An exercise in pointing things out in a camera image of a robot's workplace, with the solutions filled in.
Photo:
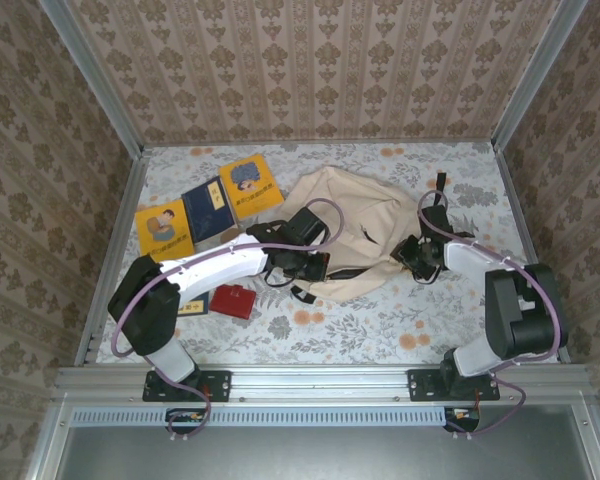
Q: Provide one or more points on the beige canvas backpack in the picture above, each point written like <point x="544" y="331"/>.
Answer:
<point x="375" y="215"/>

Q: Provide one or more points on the red wallet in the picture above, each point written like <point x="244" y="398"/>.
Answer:
<point x="232" y="301"/>

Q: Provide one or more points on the yellow book blue hair picture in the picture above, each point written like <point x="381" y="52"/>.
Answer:
<point x="252" y="185"/>

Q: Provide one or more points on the navy book white label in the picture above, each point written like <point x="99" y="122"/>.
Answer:
<point x="210" y="210"/>

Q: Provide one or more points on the navy book yellow label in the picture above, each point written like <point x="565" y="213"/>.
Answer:
<point x="195" y="305"/>

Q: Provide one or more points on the yellow book brown figure picture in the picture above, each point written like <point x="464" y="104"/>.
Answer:
<point x="162" y="230"/>

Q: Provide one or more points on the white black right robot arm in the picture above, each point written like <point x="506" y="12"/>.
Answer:
<point x="520" y="310"/>

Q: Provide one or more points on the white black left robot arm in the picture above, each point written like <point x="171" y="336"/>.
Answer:
<point x="220" y="262"/>

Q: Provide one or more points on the floral tablecloth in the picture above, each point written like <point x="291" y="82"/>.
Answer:
<point x="355" y="330"/>

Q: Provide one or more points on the grey metal panel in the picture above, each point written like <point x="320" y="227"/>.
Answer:
<point x="330" y="455"/>

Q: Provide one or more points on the aluminium right side rail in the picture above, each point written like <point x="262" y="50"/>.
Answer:
<point x="515" y="200"/>

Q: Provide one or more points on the aluminium rail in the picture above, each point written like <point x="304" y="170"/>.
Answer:
<point x="515" y="200"/>
<point x="180" y="144"/>
<point x="113" y="260"/>

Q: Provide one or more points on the aluminium rail under arm bases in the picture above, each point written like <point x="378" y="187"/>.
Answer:
<point x="320" y="385"/>

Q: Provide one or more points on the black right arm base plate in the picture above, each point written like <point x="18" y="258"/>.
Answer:
<point x="420" y="385"/>

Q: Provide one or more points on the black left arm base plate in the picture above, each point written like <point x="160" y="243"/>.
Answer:
<point x="220" y="385"/>

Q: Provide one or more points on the aluminium back rail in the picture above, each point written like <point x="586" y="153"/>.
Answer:
<point x="180" y="144"/>

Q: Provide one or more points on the aluminium left side rail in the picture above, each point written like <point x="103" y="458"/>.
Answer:
<point x="113" y="260"/>

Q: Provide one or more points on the aluminium right frame post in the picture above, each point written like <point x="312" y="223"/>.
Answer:
<point x="536" y="75"/>

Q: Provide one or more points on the aluminium frame post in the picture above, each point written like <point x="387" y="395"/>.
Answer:
<point x="536" y="75"/>
<point x="98" y="80"/>

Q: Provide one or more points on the aluminium left frame post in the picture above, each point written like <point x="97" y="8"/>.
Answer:
<point x="98" y="80"/>

